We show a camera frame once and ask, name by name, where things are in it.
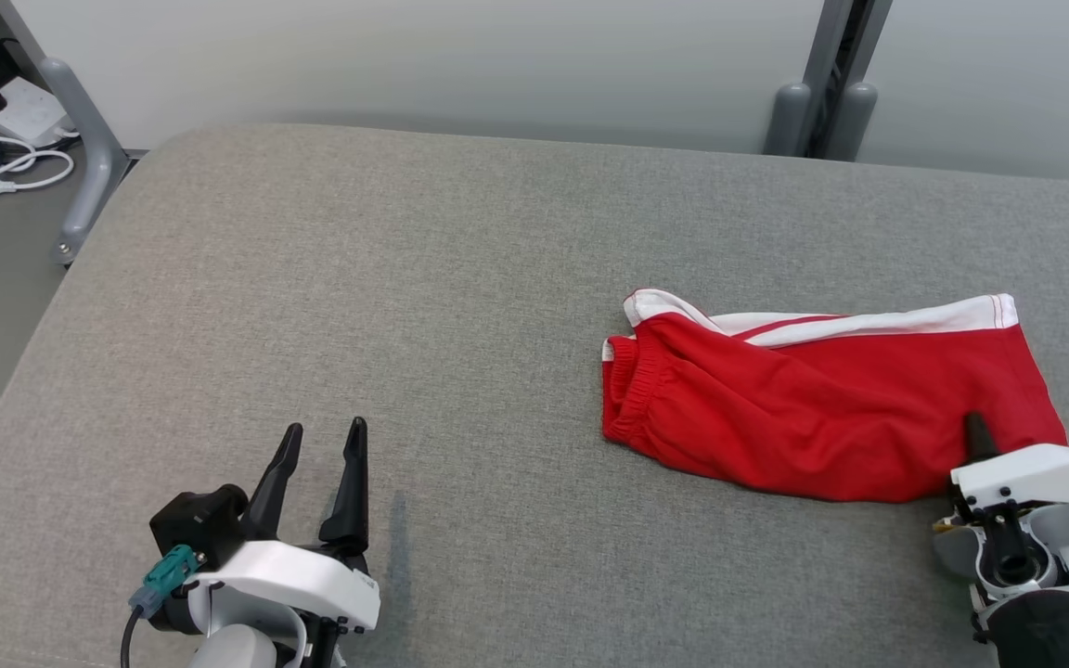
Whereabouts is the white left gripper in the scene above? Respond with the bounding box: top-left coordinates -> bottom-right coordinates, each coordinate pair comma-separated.
184,417 -> 380,634

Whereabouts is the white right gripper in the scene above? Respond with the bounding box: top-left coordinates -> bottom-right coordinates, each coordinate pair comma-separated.
949,413 -> 1069,520

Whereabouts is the red shorts white stripe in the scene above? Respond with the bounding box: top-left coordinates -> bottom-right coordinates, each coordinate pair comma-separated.
601,289 -> 1069,503

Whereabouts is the grey partition leg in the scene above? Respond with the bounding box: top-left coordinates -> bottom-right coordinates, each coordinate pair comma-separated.
0,0 -> 129,267

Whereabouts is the large white power strip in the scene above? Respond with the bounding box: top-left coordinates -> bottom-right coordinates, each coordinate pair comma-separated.
0,72 -> 69,149

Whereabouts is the left camera cable teal plug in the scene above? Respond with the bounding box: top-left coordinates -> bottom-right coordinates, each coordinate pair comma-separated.
120,545 -> 201,668

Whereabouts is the grey rounded post foot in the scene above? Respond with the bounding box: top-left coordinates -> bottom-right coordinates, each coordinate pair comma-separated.
822,82 -> 879,163
764,83 -> 812,157

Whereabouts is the white floor cable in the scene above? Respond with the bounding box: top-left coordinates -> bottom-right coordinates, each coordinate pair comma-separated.
0,130 -> 76,198

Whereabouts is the grey partition post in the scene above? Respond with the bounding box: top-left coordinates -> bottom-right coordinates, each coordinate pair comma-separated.
802,0 -> 895,159

